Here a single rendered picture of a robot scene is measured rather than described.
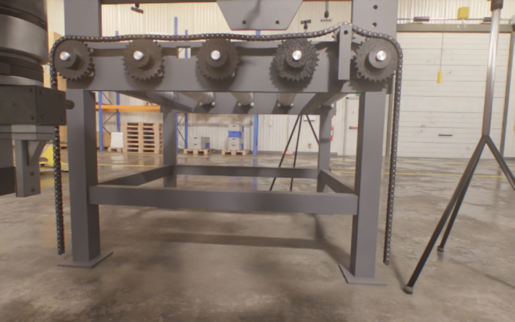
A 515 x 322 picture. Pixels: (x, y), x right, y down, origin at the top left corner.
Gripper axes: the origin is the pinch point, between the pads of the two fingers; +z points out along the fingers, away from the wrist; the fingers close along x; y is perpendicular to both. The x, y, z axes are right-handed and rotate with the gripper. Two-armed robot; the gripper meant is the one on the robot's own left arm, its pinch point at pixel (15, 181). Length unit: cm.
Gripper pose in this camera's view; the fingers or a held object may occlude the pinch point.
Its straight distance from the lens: 51.1
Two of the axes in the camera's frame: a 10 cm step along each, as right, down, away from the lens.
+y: 1.0, -0.8, 9.9
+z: -0.2, 10.0, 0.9
